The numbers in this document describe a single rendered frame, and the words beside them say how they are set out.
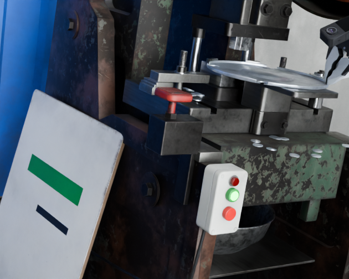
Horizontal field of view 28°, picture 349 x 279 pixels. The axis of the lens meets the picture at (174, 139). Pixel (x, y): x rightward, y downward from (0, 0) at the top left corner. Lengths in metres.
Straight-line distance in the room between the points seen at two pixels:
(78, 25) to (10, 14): 0.77
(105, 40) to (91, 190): 0.39
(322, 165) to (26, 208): 0.85
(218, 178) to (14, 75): 1.48
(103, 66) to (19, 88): 0.94
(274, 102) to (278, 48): 1.79
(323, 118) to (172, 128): 0.54
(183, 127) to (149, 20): 0.48
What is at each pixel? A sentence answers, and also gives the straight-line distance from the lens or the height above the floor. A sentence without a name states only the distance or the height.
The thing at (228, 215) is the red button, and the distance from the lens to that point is 1.40.
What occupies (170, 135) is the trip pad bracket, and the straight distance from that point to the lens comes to 1.38.
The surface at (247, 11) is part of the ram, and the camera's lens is 1.65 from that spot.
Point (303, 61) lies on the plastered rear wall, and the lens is 3.54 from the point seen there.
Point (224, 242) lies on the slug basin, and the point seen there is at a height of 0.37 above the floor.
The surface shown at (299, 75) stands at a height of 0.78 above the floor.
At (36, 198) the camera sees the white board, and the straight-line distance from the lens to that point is 1.99.
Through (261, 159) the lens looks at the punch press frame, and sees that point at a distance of 1.57.
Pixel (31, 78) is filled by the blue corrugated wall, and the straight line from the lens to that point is 2.73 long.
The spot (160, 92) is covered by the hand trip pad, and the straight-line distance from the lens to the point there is 1.38.
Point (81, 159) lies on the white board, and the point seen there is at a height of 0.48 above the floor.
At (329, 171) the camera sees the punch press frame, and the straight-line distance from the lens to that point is 1.74.
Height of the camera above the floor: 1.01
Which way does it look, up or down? 14 degrees down
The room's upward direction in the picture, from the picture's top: 9 degrees clockwise
